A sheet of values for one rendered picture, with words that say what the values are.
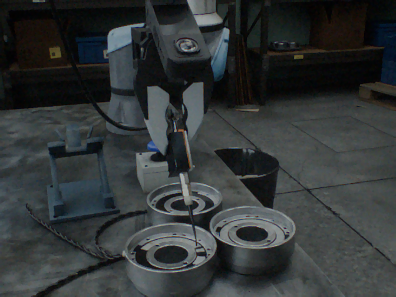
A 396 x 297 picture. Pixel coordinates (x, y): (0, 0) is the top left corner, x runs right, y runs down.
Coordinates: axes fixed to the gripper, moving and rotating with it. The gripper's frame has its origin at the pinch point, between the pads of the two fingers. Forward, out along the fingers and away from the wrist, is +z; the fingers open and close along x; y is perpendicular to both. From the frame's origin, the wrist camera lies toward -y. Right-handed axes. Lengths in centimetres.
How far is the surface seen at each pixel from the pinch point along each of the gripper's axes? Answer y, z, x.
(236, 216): -1.8, 10.3, -7.4
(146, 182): 15.3, 11.2, 0.9
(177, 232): -3.1, 10.3, 1.1
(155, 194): 7.5, 9.8, 1.3
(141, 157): 20.1, 8.7, 0.7
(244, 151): 123, 51, -64
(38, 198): 19.7, 13.2, 17.7
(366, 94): 309, 86, -269
